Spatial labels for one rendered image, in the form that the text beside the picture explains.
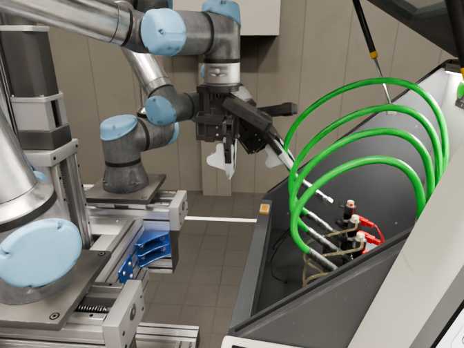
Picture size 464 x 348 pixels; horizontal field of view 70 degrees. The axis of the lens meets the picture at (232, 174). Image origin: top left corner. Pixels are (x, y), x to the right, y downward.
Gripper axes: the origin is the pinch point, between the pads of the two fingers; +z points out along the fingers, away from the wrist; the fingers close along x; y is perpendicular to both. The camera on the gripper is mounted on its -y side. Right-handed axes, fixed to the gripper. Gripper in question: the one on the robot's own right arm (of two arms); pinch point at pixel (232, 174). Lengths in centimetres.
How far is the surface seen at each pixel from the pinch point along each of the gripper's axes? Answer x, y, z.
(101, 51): -236, 172, -20
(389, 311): 28.9, -28.8, 7.8
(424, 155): 4.7, -37.7, -8.5
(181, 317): -72, 44, 121
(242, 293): 8.2, -4.0, 26.6
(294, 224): 12.7, -14.7, 4.3
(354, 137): 4.7, -24.8, -11.3
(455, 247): 33.6, -32.4, -6.6
